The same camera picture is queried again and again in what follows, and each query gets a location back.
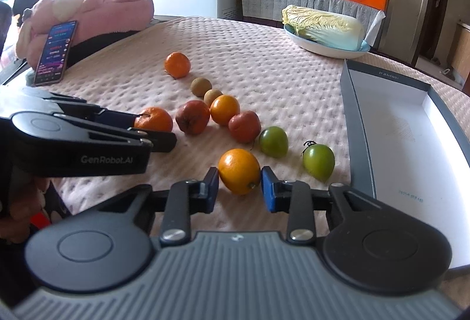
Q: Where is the black smartphone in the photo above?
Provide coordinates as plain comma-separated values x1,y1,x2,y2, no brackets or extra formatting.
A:
33,20,77,86

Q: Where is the grey shallow cardboard box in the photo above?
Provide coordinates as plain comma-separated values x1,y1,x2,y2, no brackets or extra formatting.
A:
340,60,469,270

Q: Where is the napa cabbage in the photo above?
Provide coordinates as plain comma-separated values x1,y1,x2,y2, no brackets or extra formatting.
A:
281,5,366,50

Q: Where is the brown kiwi back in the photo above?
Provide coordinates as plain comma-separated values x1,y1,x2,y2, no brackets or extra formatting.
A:
190,78,212,98

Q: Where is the green tomato with stem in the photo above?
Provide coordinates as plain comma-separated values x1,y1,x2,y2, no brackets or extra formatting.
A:
302,140,335,182

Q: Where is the pink plush toy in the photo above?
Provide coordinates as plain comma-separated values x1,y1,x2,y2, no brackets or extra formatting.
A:
15,0,154,68

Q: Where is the brown kiwi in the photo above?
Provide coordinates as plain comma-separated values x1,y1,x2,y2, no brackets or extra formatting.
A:
203,89,223,108
190,78,212,98

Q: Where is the brown kiwi front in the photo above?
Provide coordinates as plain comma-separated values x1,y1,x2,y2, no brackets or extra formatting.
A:
203,89,223,108

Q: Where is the cloth-covered tv cabinet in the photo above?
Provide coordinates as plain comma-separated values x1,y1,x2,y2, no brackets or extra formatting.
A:
241,0,385,47

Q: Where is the light blue plate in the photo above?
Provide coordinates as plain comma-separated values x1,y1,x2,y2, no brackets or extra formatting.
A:
283,25,370,59

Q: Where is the pink quilted table cover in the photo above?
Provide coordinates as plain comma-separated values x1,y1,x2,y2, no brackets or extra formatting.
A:
21,15,470,299

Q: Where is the red apple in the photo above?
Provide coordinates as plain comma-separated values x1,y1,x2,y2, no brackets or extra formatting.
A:
175,100,210,136
228,111,261,144

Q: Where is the orange round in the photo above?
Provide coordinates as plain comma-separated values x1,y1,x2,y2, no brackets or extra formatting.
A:
209,95,240,126

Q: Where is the large yellow-orange orange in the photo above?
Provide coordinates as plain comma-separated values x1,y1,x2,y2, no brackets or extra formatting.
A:
217,148,261,195

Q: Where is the operator hand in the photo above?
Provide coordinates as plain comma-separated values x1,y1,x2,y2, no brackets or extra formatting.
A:
0,178,49,244

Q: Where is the orange mandarin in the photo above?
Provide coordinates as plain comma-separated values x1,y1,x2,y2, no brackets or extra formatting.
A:
134,107,173,132
163,52,191,79

